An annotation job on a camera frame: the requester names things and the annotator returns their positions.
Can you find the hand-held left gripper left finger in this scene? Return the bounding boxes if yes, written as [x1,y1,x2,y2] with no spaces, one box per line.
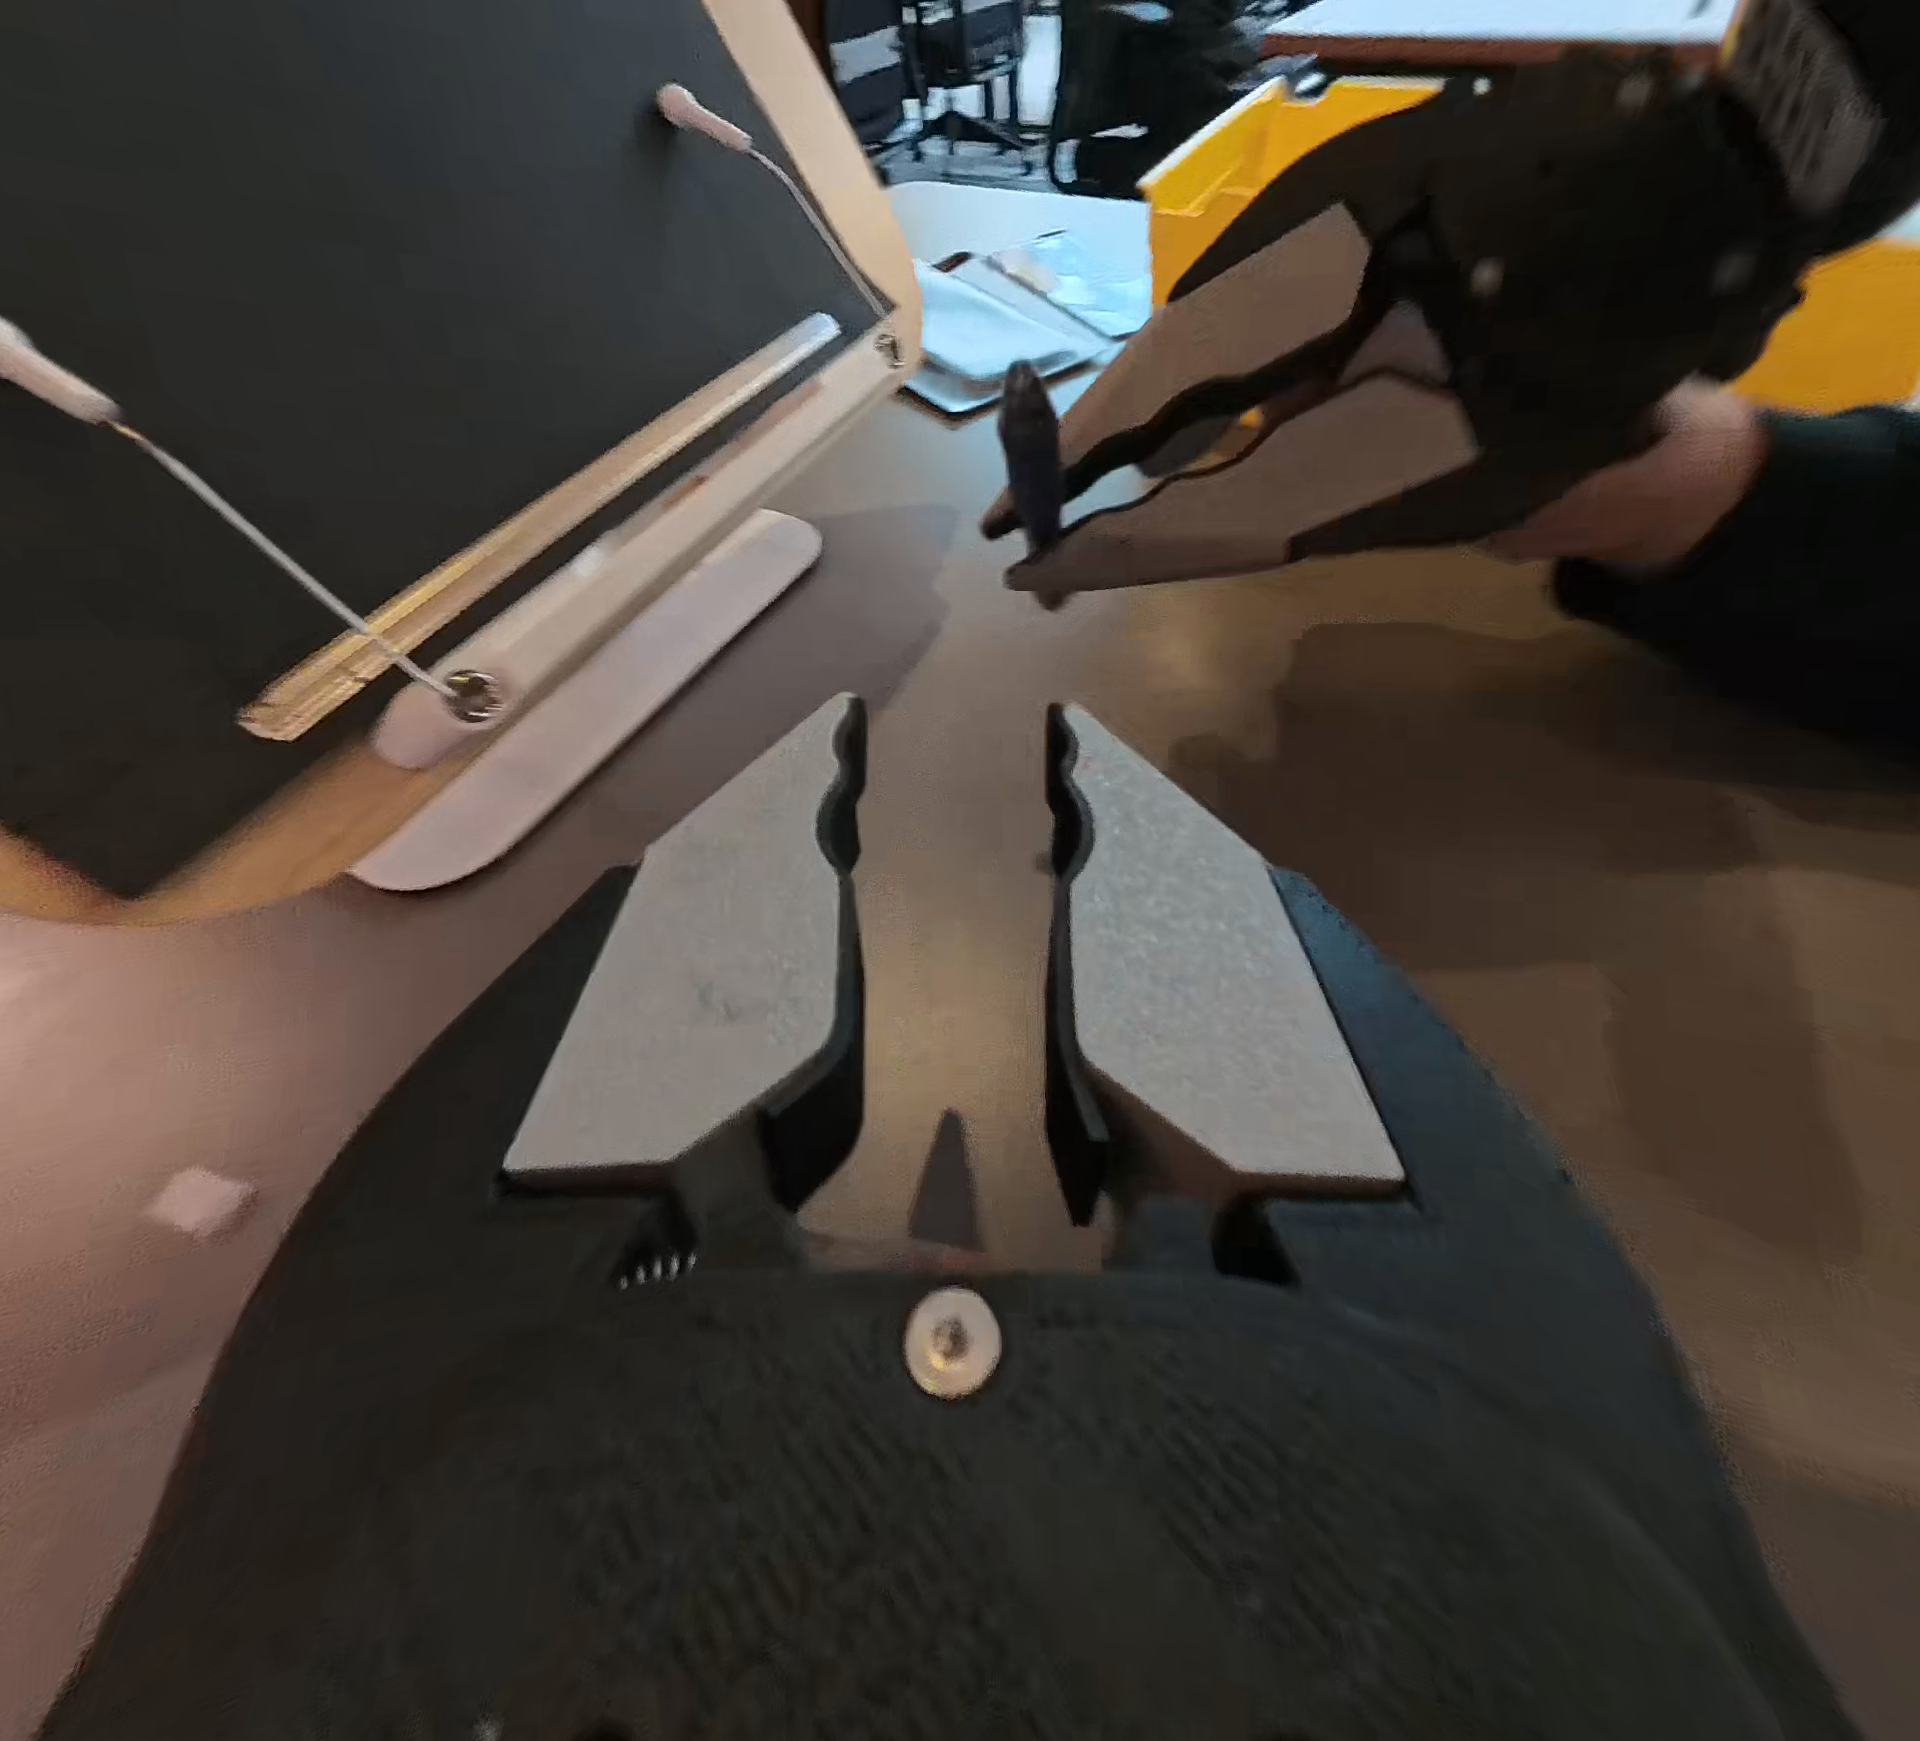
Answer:
[501,693,869,1287]

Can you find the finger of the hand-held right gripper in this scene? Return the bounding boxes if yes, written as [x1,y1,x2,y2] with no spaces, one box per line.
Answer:
[1060,205,1385,497]
[1002,304,1485,604]

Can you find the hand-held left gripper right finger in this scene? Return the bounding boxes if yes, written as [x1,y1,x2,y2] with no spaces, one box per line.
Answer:
[1042,701,1408,1270]

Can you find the dark blue pen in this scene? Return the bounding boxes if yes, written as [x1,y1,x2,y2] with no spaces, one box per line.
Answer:
[982,360,1076,612]

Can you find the person's right forearm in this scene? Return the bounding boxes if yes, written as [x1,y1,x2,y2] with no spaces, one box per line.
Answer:
[1553,402,1920,756]

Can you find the person's right hand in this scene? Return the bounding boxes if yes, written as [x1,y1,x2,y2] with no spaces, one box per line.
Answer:
[1501,385,1775,573]

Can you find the clear plastic sleeve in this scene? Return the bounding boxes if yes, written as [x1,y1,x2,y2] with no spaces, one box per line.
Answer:
[982,228,1153,343]
[901,257,1122,423]

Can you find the yellow plastic bin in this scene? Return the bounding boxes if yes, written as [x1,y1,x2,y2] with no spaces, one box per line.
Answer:
[1138,72,1920,416]

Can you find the dark jacket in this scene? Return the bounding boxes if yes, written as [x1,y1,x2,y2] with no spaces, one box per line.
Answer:
[1071,0,1266,199]

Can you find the white tape square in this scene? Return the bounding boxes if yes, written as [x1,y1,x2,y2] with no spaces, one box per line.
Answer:
[144,1164,257,1241]

